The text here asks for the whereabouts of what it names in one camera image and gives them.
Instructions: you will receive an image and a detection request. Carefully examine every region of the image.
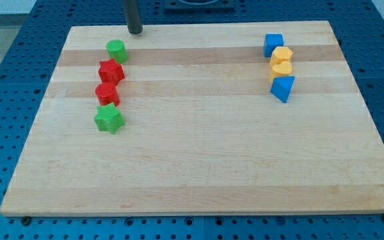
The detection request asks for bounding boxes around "green star block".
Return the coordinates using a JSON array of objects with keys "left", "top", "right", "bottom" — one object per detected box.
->
[{"left": 94, "top": 103, "right": 125, "bottom": 134}]

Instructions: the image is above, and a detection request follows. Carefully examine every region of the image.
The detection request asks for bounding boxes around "red star block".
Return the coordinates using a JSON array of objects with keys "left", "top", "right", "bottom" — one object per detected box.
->
[{"left": 98, "top": 58, "right": 125, "bottom": 85}]

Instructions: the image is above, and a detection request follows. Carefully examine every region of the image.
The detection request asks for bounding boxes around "light wooden board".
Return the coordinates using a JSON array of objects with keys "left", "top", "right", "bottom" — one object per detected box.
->
[{"left": 0, "top": 21, "right": 384, "bottom": 217}]

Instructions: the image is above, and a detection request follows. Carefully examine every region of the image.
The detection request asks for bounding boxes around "red cylinder block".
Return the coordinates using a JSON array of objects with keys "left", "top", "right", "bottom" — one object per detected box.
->
[{"left": 95, "top": 82, "right": 120, "bottom": 106}]

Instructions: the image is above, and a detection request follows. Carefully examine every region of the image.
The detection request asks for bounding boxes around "blue triangle block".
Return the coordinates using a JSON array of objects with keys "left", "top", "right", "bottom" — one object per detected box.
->
[{"left": 270, "top": 76, "right": 295, "bottom": 103}]

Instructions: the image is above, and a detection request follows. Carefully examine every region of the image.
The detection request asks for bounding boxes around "green cylinder block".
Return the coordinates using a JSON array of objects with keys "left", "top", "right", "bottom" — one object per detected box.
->
[{"left": 106, "top": 39, "right": 128, "bottom": 63}]

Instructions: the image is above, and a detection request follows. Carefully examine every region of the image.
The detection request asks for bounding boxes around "yellow heart block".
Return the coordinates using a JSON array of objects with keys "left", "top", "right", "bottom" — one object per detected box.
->
[{"left": 268, "top": 61, "right": 293, "bottom": 83}]

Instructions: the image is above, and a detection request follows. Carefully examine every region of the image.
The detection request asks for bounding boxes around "yellow hexagon block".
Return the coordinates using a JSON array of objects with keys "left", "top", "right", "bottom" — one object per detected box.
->
[{"left": 269, "top": 47, "right": 293, "bottom": 66}]

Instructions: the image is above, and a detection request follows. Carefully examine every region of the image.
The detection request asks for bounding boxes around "blue cube block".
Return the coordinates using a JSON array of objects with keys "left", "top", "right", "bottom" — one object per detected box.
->
[{"left": 263, "top": 33, "right": 284, "bottom": 58}]

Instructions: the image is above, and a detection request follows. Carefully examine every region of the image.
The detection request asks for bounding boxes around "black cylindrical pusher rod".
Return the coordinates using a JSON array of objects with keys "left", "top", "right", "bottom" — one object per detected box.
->
[{"left": 121, "top": 0, "right": 143, "bottom": 35}]

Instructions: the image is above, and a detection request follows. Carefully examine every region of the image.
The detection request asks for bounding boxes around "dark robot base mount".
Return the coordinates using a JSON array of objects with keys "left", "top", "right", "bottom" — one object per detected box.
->
[{"left": 164, "top": 0, "right": 235, "bottom": 13}]

